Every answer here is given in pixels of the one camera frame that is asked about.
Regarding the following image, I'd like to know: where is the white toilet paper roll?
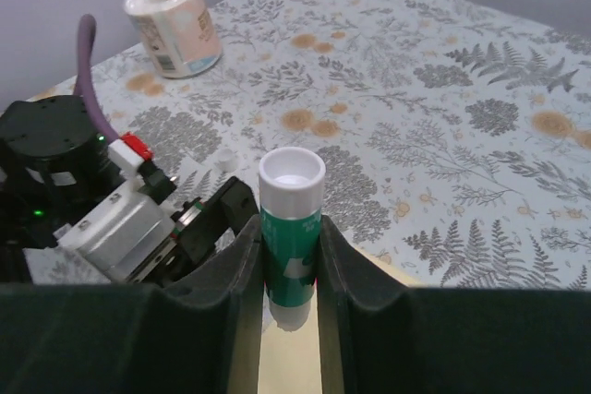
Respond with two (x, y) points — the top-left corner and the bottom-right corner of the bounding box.
(123, 0), (223, 78)

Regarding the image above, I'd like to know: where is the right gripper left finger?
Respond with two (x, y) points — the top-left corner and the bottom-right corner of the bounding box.
(1, 217), (263, 393)

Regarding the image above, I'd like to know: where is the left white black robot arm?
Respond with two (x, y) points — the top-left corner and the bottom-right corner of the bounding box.
(1, 95), (258, 286)

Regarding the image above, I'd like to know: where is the beige paper envelope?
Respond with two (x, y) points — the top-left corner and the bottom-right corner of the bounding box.
(258, 250), (426, 394)

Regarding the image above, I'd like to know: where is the floral patterned table mat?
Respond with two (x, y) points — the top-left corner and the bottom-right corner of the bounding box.
(92, 0), (590, 289)

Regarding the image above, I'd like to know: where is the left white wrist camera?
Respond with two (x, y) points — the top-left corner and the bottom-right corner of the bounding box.
(57, 132), (176, 282)

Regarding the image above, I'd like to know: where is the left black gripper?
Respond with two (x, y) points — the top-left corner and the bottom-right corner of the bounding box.
(128, 176), (259, 284)

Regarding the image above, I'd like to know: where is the green white glue stick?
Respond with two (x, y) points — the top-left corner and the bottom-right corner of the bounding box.
(259, 147), (326, 332)

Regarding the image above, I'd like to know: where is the white glue stick cap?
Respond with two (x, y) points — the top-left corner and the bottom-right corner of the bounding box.
(215, 149), (238, 173)

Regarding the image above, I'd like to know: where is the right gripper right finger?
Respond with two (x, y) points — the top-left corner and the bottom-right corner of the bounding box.
(318, 217), (590, 393)

